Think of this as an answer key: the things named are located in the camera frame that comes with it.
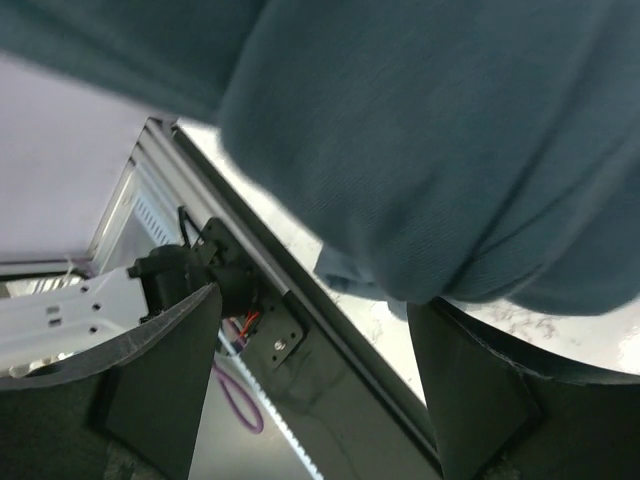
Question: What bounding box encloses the black mounting base rail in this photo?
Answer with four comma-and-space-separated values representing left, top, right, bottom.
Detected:
172, 125, 441, 480

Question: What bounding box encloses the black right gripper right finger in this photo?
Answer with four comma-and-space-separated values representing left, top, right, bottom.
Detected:
408, 299, 639, 480

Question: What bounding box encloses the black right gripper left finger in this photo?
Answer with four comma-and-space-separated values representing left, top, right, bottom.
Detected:
1, 286, 222, 479

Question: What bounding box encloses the blue grey t shirt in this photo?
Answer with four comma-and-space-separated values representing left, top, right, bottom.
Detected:
1, 1, 639, 315

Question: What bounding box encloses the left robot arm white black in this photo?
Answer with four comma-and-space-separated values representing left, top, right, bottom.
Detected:
1, 245, 259, 375

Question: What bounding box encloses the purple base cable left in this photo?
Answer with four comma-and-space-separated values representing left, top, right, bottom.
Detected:
212, 359, 265, 435

